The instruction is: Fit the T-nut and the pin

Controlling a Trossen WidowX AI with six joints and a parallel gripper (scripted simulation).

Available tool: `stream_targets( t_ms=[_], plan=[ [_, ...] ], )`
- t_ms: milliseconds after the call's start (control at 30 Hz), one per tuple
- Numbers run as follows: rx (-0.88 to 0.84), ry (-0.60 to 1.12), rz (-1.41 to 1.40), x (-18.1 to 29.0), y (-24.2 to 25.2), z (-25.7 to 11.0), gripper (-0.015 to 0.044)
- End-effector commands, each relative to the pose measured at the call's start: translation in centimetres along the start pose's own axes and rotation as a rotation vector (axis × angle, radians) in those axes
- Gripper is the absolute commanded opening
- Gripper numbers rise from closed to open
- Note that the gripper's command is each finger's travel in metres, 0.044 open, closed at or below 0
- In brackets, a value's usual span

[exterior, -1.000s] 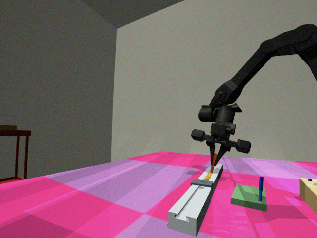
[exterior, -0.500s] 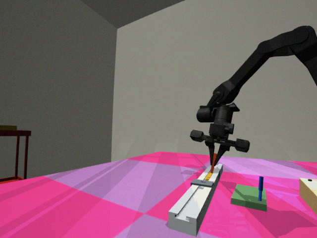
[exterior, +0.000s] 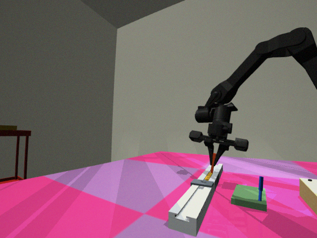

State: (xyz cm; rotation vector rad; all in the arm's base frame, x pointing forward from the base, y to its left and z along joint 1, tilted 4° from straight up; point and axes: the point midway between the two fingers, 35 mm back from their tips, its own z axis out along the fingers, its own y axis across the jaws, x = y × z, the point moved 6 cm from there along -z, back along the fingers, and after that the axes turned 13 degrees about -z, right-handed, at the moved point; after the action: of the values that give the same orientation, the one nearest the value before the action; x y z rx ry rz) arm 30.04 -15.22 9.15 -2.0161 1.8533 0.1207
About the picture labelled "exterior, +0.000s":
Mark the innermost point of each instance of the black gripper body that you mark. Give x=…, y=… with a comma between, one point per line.
x=238, y=143

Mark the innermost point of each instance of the grey slotted aluminum rail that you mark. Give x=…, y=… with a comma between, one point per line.
x=187, y=214

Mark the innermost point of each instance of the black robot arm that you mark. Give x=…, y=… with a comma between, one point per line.
x=298, y=43

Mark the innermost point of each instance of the blue pin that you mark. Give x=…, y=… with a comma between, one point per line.
x=260, y=188

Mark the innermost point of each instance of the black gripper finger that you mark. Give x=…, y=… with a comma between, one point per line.
x=221, y=149
x=210, y=148

